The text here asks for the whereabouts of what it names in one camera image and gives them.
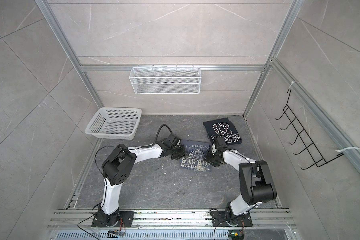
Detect grey blue tank top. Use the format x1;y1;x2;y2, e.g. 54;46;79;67
180;140;211;172

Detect navy tank top red trim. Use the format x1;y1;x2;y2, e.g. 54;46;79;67
203;118;243;145

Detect white plastic laundry basket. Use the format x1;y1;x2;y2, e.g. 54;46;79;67
85;107;142;140

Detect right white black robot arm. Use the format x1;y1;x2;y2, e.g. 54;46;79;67
205;137;277;226

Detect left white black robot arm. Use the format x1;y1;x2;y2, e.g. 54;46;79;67
92;134;186;227

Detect small circuit board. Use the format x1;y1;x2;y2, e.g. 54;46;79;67
107;231;126;238

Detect white zip tie lower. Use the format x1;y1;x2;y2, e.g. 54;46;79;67
335;147;360;153

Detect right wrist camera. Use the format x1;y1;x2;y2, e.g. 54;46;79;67
214;137;229;151

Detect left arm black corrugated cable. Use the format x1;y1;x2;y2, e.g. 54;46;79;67
153;124;174;146

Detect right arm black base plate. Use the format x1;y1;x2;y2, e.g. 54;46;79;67
209;209;253;228

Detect white wire mesh wall basket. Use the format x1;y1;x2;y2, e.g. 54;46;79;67
129;67;202;95

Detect white slotted cable duct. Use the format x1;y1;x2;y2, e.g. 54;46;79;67
55;230;229;240

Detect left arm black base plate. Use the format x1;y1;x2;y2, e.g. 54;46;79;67
91;210;135;228

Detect aluminium mounting rail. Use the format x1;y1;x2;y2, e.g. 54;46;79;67
47;209;297;230

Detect black wire hook rack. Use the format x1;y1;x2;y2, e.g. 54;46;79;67
275;89;344;170

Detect aluminium frame profiles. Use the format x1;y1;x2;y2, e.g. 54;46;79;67
36;1;360;173

